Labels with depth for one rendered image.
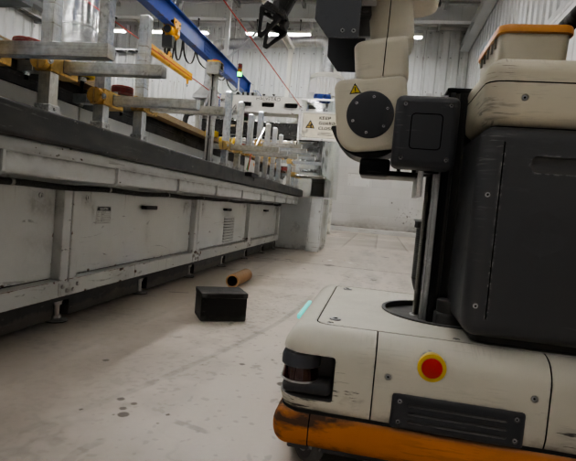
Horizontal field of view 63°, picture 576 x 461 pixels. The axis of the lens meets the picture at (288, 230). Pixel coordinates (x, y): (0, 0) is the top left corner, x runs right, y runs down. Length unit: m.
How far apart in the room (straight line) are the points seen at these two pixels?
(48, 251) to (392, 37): 1.36
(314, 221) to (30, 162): 4.34
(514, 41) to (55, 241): 1.56
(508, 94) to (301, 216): 4.79
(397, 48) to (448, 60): 11.30
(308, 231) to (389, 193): 6.44
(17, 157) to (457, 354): 1.13
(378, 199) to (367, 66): 10.68
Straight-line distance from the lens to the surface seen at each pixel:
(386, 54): 1.13
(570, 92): 1.00
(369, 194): 11.77
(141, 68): 1.38
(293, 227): 5.65
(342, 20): 1.14
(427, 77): 12.28
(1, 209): 1.71
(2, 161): 1.36
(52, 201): 1.89
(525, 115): 0.97
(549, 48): 1.18
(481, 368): 0.94
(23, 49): 1.25
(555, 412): 0.99
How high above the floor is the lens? 0.51
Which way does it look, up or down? 3 degrees down
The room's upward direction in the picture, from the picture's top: 5 degrees clockwise
